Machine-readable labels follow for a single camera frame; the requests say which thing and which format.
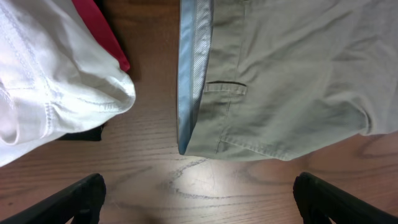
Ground khaki green shorts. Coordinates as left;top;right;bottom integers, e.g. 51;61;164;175
177;0;397;161

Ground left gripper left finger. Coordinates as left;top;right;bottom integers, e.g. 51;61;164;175
1;174;106;224

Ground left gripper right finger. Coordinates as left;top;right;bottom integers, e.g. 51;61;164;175
293;172;397;224

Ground white folded garment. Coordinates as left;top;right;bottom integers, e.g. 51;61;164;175
1;0;136;165

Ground red folded garment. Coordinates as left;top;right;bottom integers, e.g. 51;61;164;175
72;0;131;72

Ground black folded garment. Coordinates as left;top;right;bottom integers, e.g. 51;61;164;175
57;124;106;142

